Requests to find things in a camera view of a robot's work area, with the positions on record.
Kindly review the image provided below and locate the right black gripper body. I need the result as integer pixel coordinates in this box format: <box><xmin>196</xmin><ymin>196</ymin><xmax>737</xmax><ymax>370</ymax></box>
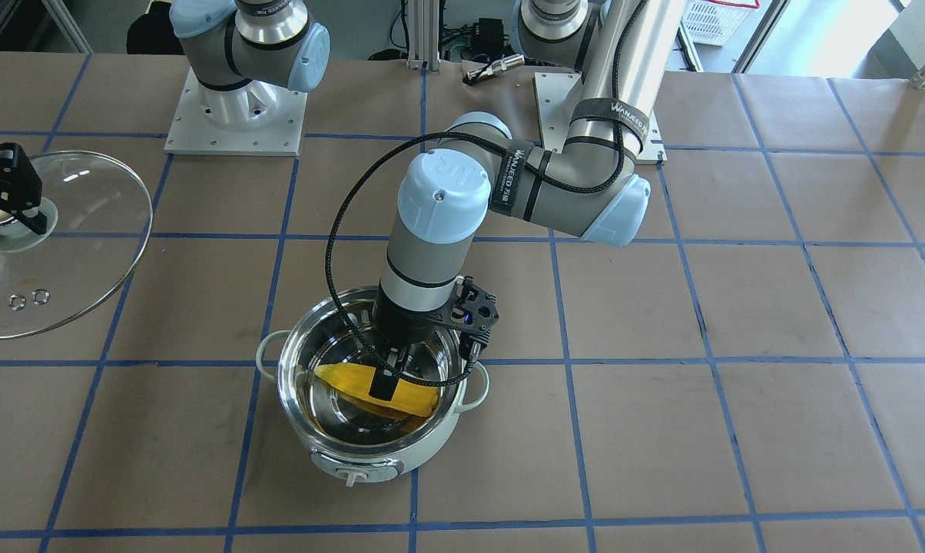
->
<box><xmin>0</xmin><ymin>143</ymin><xmax>42</xmax><ymax>216</ymax></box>

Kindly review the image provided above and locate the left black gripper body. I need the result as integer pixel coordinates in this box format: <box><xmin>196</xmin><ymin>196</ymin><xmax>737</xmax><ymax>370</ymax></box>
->
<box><xmin>371</xmin><ymin>296</ymin><xmax>448</xmax><ymax>362</ymax></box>

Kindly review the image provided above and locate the yellow corn cob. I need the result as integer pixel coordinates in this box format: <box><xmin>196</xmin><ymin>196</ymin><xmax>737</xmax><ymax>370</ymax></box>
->
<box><xmin>314</xmin><ymin>362</ymin><xmax>440</xmax><ymax>418</ymax></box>

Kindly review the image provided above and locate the glass pot lid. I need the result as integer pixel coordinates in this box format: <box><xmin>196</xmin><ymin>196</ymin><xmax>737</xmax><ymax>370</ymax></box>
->
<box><xmin>0</xmin><ymin>150</ymin><xmax>154</xmax><ymax>340</ymax></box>

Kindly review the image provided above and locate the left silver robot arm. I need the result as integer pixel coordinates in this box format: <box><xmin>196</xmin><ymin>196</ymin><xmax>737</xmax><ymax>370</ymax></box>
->
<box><xmin>368</xmin><ymin>1</ymin><xmax>685</xmax><ymax>399</ymax></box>

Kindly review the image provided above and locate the mint green cooking pot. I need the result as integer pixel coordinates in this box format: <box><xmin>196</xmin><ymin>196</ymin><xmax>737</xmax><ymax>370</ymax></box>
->
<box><xmin>255</xmin><ymin>286</ymin><xmax>482</xmax><ymax>486</ymax></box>

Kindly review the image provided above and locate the white plastic basket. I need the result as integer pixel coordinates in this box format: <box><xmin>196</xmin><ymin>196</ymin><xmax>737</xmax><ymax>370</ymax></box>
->
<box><xmin>681</xmin><ymin>1</ymin><xmax>761</xmax><ymax>46</ymax></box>

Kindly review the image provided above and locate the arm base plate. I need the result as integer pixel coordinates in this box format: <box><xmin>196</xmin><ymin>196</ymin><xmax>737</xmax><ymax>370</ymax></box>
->
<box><xmin>533</xmin><ymin>72</ymin><xmax>667</xmax><ymax>164</ymax></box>
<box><xmin>164</xmin><ymin>70</ymin><xmax>307</xmax><ymax>157</ymax></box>

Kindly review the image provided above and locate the aluminium frame post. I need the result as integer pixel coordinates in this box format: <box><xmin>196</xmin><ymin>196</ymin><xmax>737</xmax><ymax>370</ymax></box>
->
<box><xmin>406</xmin><ymin>0</ymin><xmax>442</xmax><ymax>73</ymax></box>

